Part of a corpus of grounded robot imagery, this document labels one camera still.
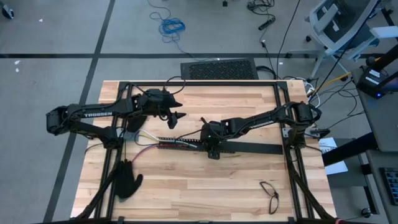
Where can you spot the grey metal bracket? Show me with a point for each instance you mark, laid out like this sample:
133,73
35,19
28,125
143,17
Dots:
284,133

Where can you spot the black device blue light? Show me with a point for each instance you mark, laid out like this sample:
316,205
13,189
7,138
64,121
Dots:
370,82

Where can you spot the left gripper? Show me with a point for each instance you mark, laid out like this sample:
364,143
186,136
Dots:
155,102

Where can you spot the black keyboard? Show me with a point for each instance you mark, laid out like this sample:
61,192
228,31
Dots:
390,186

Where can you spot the black perforated computer case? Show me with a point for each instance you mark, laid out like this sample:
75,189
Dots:
217,69

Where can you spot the black chair caster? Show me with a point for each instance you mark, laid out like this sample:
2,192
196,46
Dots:
366,213
7,12

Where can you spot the black aluminium table frame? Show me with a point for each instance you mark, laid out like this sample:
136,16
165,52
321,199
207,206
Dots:
113,186

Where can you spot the white paper sheet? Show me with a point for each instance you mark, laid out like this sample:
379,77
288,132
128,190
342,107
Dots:
337,168

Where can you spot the grey side desk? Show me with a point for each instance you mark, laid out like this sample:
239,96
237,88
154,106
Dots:
385,124
373,186

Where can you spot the grey mesh office chair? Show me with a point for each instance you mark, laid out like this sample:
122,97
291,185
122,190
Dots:
329,37

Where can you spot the black duct cover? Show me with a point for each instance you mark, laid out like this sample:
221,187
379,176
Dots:
255,147

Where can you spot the black clamp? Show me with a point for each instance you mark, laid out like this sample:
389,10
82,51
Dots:
320,132

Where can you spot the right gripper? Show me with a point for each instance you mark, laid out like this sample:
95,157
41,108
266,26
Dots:
213,133

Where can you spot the black work glove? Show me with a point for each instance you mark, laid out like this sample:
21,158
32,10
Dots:
135,123
126,183

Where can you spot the black-framed eyeglasses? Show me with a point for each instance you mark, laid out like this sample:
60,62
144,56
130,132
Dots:
275,195

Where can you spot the black desk crossbar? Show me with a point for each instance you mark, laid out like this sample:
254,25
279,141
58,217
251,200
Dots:
351,149

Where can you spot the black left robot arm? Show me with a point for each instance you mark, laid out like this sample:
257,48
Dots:
93,113

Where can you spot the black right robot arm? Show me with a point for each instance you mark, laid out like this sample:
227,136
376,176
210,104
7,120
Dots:
264,119

